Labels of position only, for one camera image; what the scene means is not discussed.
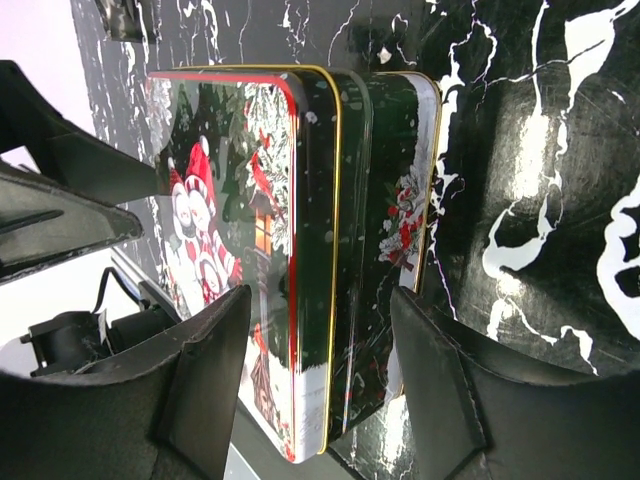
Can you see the gold tin lid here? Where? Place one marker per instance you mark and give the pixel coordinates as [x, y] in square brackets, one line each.
[250, 157]

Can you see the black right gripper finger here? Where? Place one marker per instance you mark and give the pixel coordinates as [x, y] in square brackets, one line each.
[64, 152]
[44, 224]

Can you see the gold tin with cups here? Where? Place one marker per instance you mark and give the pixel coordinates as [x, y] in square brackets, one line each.
[390, 242]

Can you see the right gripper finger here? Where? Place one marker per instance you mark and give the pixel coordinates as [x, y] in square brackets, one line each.
[163, 409]
[481, 410]

